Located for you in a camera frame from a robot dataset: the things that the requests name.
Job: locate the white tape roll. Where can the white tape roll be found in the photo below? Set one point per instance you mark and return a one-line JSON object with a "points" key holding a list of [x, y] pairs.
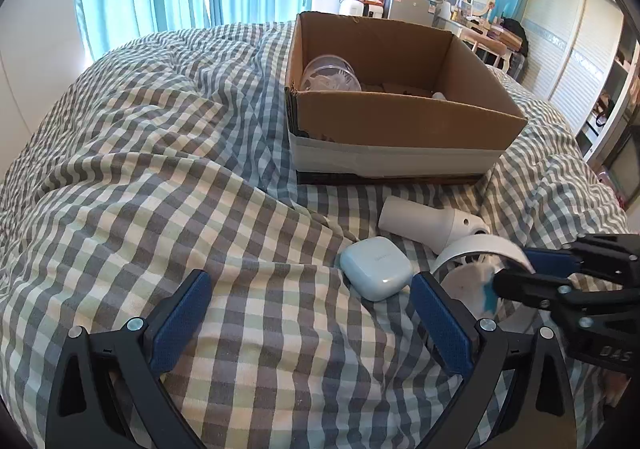
{"points": [[499, 252]]}

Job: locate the white bunny figurine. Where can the white bunny figurine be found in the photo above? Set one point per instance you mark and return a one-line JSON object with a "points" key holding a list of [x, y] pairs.
{"points": [[471, 284]]}

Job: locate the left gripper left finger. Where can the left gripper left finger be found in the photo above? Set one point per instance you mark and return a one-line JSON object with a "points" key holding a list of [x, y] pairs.
{"points": [[83, 408]]}

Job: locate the white dressing table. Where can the white dressing table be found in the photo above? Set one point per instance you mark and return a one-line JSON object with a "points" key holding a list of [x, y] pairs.
{"points": [[477, 41]]}

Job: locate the white suitcase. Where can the white suitcase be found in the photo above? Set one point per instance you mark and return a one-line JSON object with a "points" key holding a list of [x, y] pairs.
{"points": [[360, 8]]}

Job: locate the silver mini fridge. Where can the silver mini fridge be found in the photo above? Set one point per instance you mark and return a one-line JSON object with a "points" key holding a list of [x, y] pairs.
{"points": [[414, 11]]}

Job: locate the open cardboard box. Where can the open cardboard box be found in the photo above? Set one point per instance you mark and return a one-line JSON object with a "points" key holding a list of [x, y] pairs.
{"points": [[393, 131]]}

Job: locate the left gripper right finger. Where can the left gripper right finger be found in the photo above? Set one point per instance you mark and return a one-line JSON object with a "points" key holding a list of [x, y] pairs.
{"points": [[538, 411]]}

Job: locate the grey checkered duvet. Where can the grey checkered duvet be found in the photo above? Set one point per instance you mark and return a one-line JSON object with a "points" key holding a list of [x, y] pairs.
{"points": [[170, 154]]}

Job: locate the white louvered wardrobe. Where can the white louvered wardrobe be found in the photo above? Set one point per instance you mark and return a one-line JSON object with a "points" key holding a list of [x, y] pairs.
{"points": [[583, 58]]}

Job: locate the pale blue earbuds case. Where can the pale blue earbuds case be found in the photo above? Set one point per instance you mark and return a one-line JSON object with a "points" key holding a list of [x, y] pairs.
{"points": [[376, 268]]}

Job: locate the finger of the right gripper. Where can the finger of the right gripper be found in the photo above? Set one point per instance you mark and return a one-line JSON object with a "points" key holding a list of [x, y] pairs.
{"points": [[533, 290], [553, 262]]}

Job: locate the clear cotton swab jar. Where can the clear cotton swab jar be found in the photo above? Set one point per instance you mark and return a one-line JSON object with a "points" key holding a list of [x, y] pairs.
{"points": [[329, 73]]}

